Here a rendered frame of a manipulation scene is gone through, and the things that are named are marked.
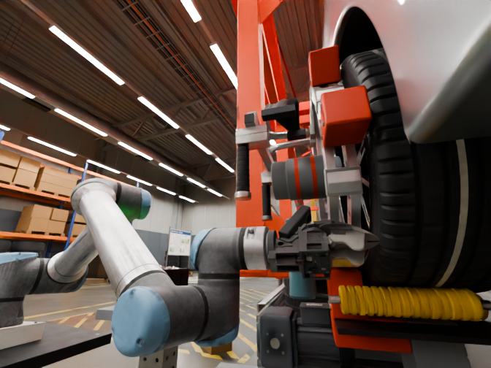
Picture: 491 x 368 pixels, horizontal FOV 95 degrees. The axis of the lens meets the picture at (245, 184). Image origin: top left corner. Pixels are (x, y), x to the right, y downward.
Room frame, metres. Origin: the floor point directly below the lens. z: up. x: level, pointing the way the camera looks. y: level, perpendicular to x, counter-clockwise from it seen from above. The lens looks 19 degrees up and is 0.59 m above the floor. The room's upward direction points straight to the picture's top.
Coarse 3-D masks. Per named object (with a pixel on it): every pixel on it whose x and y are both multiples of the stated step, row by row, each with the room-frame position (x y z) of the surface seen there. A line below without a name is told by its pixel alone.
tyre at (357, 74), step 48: (384, 96) 0.34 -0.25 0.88; (384, 144) 0.35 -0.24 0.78; (432, 144) 0.33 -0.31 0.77; (480, 144) 0.31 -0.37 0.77; (384, 192) 0.38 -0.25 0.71; (432, 192) 0.36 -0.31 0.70; (480, 192) 0.35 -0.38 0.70; (384, 240) 0.43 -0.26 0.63; (432, 240) 0.40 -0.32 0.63; (480, 240) 0.39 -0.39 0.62; (480, 288) 0.50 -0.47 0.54
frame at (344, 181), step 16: (320, 96) 0.42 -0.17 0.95; (320, 128) 0.43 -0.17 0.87; (352, 144) 0.41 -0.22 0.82; (352, 160) 0.41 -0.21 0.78; (336, 176) 0.42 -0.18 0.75; (352, 176) 0.41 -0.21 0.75; (336, 192) 0.43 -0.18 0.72; (352, 192) 0.42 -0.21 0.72; (320, 208) 0.90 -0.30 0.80; (336, 208) 0.46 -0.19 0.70; (352, 208) 0.45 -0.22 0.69; (352, 224) 0.48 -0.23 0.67
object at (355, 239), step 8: (336, 232) 0.45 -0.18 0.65; (344, 232) 0.45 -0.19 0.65; (352, 232) 0.44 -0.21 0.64; (360, 232) 0.44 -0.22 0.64; (368, 232) 0.44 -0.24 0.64; (336, 240) 0.44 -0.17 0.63; (344, 240) 0.44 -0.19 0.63; (352, 240) 0.43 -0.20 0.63; (360, 240) 0.43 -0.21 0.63; (368, 240) 0.45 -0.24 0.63; (376, 240) 0.45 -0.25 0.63; (352, 248) 0.42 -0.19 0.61; (360, 248) 0.42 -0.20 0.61
